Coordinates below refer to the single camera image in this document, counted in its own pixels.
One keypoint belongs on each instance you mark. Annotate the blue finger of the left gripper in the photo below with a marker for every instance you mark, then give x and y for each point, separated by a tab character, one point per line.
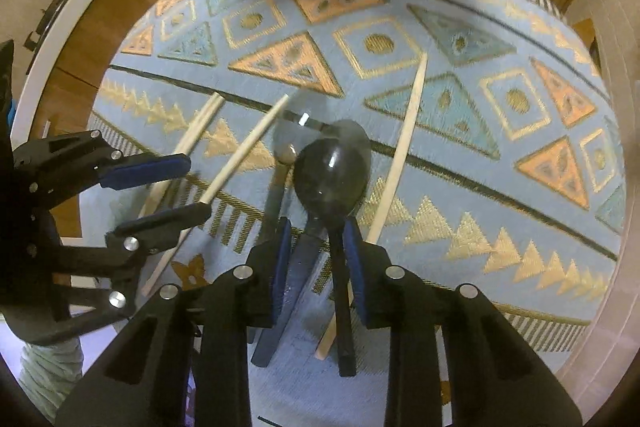
142	169
159	232

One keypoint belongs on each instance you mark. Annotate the black plastic spoon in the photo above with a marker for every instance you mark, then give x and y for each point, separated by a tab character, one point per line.
330	178

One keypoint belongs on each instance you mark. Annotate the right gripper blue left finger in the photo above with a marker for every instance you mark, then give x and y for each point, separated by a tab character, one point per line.
141	377

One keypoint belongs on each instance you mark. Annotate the wooden chopstick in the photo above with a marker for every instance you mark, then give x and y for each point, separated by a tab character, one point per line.
217	184
388	193
183	150

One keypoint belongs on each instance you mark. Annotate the clear plastic spoon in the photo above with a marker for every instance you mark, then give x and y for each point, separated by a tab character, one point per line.
294	130

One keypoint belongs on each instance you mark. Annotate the black gas stove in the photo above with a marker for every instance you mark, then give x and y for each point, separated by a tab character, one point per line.
48	14

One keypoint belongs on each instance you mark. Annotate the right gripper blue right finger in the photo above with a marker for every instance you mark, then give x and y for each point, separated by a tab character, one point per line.
495	377

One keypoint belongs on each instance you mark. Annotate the blue patterned tablecloth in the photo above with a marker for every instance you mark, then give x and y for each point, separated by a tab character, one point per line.
548	288

